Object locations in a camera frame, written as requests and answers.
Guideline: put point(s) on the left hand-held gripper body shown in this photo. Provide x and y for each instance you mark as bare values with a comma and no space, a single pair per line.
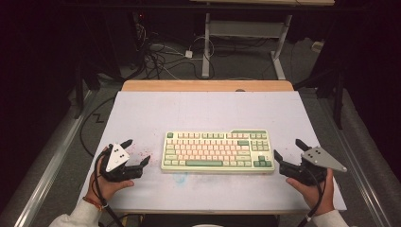
115,157

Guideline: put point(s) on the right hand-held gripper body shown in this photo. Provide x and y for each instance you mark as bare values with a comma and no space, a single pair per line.
321,159

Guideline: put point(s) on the green and cream keyboard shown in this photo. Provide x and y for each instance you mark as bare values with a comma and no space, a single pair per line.
217,151

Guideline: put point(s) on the person's left hand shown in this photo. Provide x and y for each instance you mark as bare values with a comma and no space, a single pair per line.
108,188

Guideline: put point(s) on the person's right hand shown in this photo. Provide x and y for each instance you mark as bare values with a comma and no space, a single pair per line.
315,197

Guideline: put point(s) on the black metal stand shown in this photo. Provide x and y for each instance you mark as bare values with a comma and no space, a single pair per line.
339,101

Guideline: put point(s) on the white table mat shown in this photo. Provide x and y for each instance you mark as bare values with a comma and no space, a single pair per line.
205,110

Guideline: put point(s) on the white power adapter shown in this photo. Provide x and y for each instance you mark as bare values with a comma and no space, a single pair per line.
188,54

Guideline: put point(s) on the metal floor rail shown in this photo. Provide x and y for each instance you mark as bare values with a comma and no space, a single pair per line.
356,167
53,164

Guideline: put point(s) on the white metal desk frame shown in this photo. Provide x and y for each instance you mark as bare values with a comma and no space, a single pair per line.
206,47

